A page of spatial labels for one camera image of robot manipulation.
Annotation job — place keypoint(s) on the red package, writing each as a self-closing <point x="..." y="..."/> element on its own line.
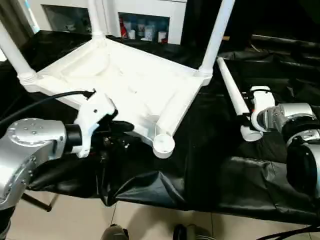
<point x="122" y="27"/>

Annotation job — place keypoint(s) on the silver metal bar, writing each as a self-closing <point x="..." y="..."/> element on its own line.
<point x="285" y="41"/>

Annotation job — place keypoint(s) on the large black box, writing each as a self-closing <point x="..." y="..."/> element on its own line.
<point x="195" y="20"/>

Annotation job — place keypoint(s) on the white plastic table top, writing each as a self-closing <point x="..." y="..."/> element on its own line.
<point x="130" y="75"/>

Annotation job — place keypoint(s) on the grey curtain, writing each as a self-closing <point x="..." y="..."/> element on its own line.
<point x="10" y="15"/>

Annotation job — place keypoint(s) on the small white bottle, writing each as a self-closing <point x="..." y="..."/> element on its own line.
<point x="131" y="34"/>

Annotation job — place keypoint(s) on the black metal frame leg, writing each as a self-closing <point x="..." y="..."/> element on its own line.
<point x="37" y="202"/>

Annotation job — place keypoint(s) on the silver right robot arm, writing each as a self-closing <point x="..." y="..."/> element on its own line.
<point x="297" y="115"/>

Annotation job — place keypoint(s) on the white glass-door cabinet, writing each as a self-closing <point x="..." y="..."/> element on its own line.
<point x="112" y="10"/>

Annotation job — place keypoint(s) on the black work mat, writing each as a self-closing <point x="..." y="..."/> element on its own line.
<point x="200" y="162"/>

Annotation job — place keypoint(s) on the white bottle blue print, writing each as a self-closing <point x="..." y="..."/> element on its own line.
<point x="150" y="33"/>

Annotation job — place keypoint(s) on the small yellow label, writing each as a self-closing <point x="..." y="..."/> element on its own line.
<point x="226" y="38"/>

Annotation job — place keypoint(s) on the white plastic table leg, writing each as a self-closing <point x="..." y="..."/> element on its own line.
<point x="233" y="87"/>
<point x="15" y="57"/>
<point x="96" y="20"/>
<point x="216" y="37"/>

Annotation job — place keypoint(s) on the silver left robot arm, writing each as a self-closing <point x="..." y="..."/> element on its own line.
<point x="30" y="140"/>

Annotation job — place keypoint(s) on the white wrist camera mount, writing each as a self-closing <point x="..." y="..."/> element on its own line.
<point x="263" y="100"/>
<point x="95" y="112"/>

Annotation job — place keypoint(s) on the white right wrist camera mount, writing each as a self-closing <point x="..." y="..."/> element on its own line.
<point x="263" y="100"/>

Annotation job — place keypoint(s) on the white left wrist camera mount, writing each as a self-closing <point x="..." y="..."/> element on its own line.
<point x="95" y="112"/>

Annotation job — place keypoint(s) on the white jar red label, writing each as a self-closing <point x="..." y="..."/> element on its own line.
<point x="162" y="37"/>

